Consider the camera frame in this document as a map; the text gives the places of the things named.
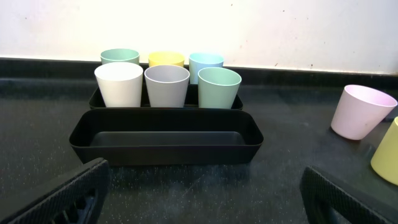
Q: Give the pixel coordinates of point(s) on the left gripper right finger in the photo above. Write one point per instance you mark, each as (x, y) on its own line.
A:
(335, 199)

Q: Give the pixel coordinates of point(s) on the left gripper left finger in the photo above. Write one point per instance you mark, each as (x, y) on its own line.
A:
(68, 193)

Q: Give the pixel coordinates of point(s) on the yellow cup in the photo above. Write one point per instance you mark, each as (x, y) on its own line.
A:
(166, 59)
(388, 155)

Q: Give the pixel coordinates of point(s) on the pink cup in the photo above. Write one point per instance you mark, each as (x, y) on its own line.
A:
(357, 115)

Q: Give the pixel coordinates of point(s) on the black tray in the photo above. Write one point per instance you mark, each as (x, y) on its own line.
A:
(193, 98)
(164, 149)

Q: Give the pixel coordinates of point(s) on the white cup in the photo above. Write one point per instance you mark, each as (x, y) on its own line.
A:
(119, 87)

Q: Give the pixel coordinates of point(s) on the grey cup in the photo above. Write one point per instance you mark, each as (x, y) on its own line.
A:
(167, 90)

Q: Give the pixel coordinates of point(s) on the green cup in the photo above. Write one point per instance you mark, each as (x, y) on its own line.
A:
(217, 93)
(119, 56)

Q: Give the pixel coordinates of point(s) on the blue cup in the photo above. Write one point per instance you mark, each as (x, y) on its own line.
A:
(203, 60)

